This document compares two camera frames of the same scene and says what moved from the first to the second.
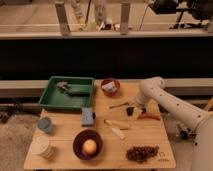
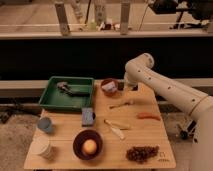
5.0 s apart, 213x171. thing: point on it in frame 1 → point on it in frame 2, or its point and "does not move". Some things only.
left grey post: (63, 19) does not move
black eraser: (130, 111) → (121, 86)
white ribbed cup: (40, 145) does not move
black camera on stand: (192, 12) does not move
